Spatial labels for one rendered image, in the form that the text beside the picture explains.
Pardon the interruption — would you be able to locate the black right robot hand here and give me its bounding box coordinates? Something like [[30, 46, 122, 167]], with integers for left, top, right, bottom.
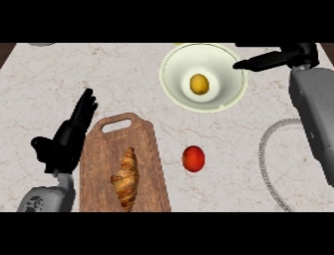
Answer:
[[231, 43, 321, 73]]

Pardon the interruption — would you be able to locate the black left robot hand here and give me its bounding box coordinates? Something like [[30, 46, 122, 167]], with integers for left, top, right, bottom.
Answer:
[[30, 88, 101, 175]]

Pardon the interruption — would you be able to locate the white bowl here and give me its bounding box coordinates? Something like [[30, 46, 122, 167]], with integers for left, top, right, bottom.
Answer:
[[160, 43, 249, 114]]

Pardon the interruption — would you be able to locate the yellow lemon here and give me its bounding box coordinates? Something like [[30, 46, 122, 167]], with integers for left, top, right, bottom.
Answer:
[[188, 73, 210, 97]]

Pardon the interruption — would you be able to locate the brown wooden cutting board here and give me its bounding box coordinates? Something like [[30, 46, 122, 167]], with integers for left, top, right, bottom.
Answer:
[[79, 112, 172, 213]]

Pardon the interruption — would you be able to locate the brown croissant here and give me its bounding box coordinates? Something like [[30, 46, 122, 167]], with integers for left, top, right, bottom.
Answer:
[[110, 145, 141, 213]]

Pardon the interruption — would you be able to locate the red tomato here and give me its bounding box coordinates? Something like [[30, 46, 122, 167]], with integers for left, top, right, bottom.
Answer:
[[181, 144, 206, 173]]

